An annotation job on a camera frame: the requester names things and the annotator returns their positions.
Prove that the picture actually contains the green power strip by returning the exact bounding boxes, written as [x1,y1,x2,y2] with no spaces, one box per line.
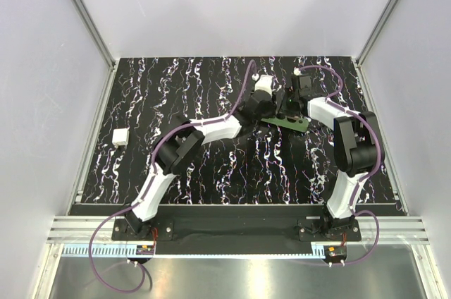
[261,113,309,133]

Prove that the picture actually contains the white charger plug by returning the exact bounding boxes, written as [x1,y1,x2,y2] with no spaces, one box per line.
[112,128,129,148]

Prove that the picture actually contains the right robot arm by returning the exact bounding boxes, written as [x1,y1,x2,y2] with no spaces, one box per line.
[279,74,384,240]

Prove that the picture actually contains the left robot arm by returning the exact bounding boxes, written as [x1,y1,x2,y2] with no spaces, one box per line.
[125,89,276,240]

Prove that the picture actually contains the marble pattern mat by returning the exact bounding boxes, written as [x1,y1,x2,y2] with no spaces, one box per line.
[68,55,409,215]

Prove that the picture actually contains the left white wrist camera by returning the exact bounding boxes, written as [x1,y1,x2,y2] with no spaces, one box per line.
[254,75,273,95]

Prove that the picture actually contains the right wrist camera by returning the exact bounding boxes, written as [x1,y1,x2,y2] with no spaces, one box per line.
[291,74,314,97]

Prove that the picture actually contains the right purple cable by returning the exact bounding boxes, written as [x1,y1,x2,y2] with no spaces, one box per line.
[294,65,385,267]

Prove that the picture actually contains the purple cable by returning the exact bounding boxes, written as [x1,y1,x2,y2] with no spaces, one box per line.
[294,65,385,267]
[87,59,261,293]

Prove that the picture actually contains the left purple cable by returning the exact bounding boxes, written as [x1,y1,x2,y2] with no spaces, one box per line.
[87,59,261,293]

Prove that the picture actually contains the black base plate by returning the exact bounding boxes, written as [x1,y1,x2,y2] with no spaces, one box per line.
[112,205,362,243]

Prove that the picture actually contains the aluminium frame rail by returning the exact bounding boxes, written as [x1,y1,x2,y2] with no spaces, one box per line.
[47,216,428,260]

